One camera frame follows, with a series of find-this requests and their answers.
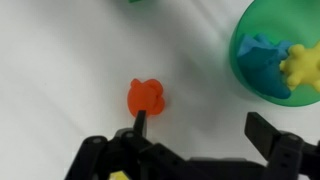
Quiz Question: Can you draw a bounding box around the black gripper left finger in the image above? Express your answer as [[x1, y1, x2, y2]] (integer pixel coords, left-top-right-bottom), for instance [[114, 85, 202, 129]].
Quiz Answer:
[[64, 109, 188, 180]]

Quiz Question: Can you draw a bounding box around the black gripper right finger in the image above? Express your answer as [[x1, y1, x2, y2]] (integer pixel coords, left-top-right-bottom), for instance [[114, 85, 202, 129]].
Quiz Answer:
[[244, 112, 320, 180]]

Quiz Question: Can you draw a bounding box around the orange toy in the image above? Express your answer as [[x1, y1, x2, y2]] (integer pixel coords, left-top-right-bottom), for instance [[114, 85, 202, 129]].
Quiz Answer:
[[127, 78, 166, 118]]

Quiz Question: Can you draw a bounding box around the yellow duck toy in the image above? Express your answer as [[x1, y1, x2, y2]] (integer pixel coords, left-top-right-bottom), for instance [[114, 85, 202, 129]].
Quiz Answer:
[[109, 170, 130, 180]]

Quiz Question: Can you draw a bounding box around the teal blue toy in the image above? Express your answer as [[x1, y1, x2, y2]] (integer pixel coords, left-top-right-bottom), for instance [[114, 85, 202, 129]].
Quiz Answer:
[[236, 33, 294, 100]]

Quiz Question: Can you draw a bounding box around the yellow spiky toy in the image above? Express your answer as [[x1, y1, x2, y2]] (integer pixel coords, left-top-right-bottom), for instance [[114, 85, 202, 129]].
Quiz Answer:
[[279, 41, 320, 93]]

